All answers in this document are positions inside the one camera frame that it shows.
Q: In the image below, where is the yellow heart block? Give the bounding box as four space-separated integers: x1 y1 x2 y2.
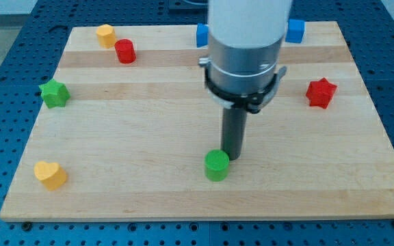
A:
34 161 68 191

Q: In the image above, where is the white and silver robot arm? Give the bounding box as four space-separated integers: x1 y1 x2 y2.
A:
206 0 292 94

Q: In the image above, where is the wooden board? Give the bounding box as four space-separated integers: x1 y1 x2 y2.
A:
0 21 394 222

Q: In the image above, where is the black cylindrical pointer tool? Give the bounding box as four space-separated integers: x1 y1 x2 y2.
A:
221 109 247 161

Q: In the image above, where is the blue block left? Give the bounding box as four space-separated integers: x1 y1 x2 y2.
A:
196 23 209 48

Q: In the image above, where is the red cylinder block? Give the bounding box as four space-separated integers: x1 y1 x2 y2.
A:
114 39 136 64

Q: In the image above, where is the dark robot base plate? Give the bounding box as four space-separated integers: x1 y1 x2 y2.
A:
168 0 208 14

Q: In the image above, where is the black clamp ring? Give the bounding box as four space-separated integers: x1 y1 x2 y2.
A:
203 66 288 115

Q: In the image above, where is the green cylinder block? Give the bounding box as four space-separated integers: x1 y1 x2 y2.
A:
205 150 230 182

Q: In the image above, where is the red star block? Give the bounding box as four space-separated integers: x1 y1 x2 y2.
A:
306 78 337 109

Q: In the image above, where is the yellow hexagon block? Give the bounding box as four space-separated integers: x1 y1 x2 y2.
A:
96 24 117 49

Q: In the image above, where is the blue cube block right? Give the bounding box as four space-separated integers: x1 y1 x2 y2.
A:
285 18 305 43

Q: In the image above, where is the green star block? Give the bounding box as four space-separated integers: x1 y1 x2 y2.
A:
39 79 70 109

